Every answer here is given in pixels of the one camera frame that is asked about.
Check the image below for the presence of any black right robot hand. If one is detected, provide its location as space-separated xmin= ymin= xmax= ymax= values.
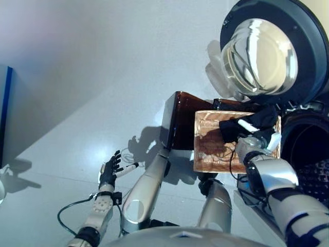
xmin=237 ymin=119 xmax=273 ymax=148

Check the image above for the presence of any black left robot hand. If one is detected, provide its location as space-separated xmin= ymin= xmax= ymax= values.
xmin=99 ymin=150 xmax=139 ymax=186

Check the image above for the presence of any black cloth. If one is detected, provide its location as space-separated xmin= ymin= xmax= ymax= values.
xmin=218 ymin=105 xmax=279 ymax=144

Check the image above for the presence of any grey washing machine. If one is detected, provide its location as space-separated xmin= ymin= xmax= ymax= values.
xmin=236 ymin=100 xmax=329 ymax=214

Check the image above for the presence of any round washing machine door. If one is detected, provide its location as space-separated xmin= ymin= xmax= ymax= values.
xmin=205 ymin=0 xmax=329 ymax=103

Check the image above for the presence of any silver left robot leg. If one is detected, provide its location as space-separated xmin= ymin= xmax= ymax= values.
xmin=121 ymin=149 xmax=172 ymax=231

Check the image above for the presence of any silver robot leg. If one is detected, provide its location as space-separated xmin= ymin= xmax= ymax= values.
xmin=197 ymin=177 xmax=233 ymax=234
xmin=121 ymin=149 xmax=172 ymax=231

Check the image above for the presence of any rectangular wicker basket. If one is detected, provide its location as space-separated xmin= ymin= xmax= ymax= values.
xmin=192 ymin=110 xmax=283 ymax=174

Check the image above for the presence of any silver right robot leg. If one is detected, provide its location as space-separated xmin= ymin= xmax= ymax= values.
xmin=197 ymin=177 xmax=233 ymax=234

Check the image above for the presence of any glossy brown stool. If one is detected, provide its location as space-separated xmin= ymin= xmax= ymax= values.
xmin=159 ymin=91 xmax=260 ymax=151

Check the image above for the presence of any grey robot torso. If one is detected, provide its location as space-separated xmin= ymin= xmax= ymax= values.
xmin=102 ymin=226 xmax=276 ymax=247

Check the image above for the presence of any white round device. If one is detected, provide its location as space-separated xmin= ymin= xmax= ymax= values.
xmin=0 ymin=164 xmax=13 ymax=206

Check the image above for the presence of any grey panel with blue edge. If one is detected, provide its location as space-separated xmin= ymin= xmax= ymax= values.
xmin=0 ymin=64 xmax=13 ymax=168

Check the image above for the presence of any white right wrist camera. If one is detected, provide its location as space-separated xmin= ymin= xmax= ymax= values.
xmin=268 ymin=132 xmax=282 ymax=151

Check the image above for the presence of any white floor cable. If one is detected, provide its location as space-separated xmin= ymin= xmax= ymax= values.
xmin=119 ymin=148 xmax=139 ymax=165

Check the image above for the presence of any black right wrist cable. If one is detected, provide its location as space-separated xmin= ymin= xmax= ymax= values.
xmin=229 ymin=148 xmax=268 ymax=206

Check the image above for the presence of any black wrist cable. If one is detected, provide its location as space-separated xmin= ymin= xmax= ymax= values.
xmin=57 ymin=194 xmax=124 ymax=236
xmin=229 ymin=148 xmax=268 ymax=206

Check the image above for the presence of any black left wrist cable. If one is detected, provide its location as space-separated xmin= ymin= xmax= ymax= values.
xmin=57 ymin=194 xmax=124 ymax=236

